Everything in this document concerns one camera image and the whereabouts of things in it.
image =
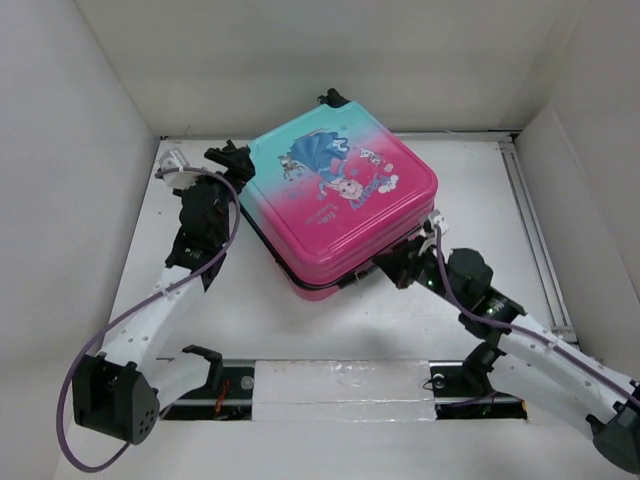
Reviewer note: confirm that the pink teal kids suitcase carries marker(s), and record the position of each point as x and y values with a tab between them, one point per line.
332	189

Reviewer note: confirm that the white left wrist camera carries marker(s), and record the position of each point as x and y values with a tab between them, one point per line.
172	166

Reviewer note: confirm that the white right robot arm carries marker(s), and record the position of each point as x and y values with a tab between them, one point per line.
520	357

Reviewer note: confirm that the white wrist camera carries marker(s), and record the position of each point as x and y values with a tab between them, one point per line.
435	223
172	166

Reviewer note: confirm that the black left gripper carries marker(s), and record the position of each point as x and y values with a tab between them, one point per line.
239	169

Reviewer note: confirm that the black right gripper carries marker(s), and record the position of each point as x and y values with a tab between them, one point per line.
401	263

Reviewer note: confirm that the aluminium side rail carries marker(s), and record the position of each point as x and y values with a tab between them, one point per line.
558	314

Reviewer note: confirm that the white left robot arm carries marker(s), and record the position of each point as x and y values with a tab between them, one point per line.
122	390

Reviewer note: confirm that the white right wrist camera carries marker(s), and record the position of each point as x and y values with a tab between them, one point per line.
435	223

